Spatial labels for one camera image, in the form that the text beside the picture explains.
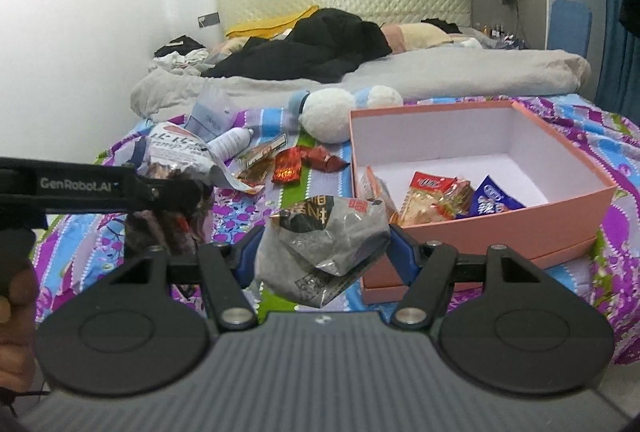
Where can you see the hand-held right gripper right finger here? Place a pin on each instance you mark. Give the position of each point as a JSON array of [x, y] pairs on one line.
[[402, 257]]

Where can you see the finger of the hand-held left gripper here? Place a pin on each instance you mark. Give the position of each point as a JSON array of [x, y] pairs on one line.
[[170, 194]]

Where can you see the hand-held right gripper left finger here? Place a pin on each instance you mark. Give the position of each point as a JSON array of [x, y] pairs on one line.
[[250, 257]]

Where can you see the white top dark snack bag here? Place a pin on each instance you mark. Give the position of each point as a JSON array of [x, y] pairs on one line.
[[175, 152]]

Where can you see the red label clear snack bag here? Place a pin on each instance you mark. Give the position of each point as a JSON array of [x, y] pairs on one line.
[[435, 199]]

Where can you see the clear red print snack packet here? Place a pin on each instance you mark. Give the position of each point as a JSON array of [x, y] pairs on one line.
[[377, 194]]

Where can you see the silver snack bag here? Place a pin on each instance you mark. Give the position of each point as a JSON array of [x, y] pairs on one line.
[[320, 247]]

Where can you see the red foil snack packet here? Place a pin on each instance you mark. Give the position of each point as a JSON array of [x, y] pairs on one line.
[[325, 158], [286, 167]]

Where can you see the pink cardboard box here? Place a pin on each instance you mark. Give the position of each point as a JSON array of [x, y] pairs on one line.
[[500, 237]]

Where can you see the striped snack packet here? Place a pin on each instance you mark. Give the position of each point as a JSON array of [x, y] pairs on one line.
[[265, 148]]

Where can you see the blue snack packet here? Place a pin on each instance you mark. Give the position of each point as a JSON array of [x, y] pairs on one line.
[[495, 197]]

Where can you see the person's left hand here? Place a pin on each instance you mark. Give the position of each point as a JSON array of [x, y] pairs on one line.
[[17, 337]]

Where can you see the white plastic bottle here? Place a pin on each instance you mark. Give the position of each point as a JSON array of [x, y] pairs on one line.
[[230, 143]]

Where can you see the pile of light clothes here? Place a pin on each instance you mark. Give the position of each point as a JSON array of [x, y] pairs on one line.
[[177, 57]]

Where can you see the white plush toy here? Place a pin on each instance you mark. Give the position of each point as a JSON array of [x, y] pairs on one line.
[[330, 117]]

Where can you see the grey duvet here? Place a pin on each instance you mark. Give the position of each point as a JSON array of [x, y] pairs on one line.
[[450, 72]]

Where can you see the yellow blanket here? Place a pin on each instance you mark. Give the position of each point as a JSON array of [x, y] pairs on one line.
[[270, 24]]

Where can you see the black clothing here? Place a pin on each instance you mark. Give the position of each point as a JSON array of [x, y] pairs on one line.
[[325, 42]]

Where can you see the pink beige pillow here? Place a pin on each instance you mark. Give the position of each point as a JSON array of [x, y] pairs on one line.
[[420, 37]]

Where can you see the floral bed sheet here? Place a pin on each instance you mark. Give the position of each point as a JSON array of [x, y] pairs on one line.
[[600, 152]]

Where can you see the dark cloth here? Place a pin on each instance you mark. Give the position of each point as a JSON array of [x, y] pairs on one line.
[[442, 26]]

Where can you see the group of small bottles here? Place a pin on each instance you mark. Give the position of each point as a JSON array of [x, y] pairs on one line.
[[502, 37]]

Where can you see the blue padded board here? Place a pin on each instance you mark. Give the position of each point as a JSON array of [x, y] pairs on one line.
[[570, 24]]

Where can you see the blue curtain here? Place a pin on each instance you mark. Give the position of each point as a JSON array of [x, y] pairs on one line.
[[617, 62]]

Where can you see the grey wall plate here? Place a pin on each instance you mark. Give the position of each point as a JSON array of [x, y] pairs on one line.
[[209, 20]]

